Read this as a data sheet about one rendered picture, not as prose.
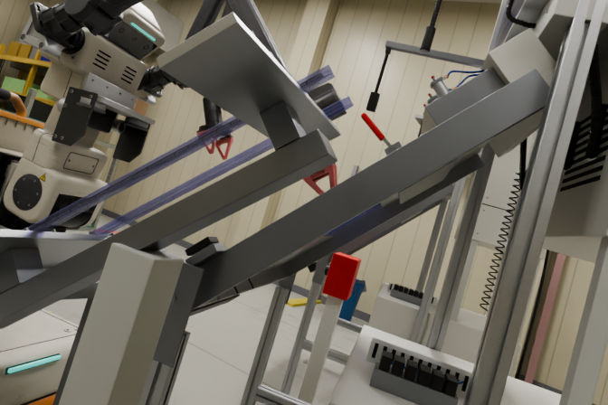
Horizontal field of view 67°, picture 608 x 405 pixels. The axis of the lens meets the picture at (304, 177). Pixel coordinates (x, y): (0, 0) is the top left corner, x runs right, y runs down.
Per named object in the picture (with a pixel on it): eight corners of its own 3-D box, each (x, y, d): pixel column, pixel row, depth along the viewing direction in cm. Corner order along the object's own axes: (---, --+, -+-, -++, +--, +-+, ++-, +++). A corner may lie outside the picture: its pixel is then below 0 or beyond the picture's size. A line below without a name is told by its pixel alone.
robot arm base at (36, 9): (64, 24, 131) (29, 3, 119) (88, 12, 129) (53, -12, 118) (71, 50, 129) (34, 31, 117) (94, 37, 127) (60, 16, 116)
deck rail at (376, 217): (285, 278, 148) (276, 261, 149) (287, 277, 150) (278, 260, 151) (485, 164, 140) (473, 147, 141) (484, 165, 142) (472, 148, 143)
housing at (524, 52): (536, 119, 76) (487, 51, 79) (484, 165, 124) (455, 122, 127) (580, 94, 75) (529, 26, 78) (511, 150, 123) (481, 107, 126)
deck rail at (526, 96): (191, 310, 82) (176, 278, 83) (195, 308, 84) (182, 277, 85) (558, 98, 74) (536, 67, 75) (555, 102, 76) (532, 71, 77)
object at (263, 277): (195, 308, 84) (179, 273, 86) (285, 278, 148) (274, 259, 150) (202, 305, 84) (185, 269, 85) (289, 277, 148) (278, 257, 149)
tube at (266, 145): (48, 261, 69) (46, 252, 69) (56, 261, 70) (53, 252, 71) (352, 102, 59) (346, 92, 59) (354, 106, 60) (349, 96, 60)
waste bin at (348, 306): (360, 324, 449) (373, 280, 452) (353, 329, 417) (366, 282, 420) (325, 310, 462) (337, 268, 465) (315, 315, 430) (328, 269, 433)
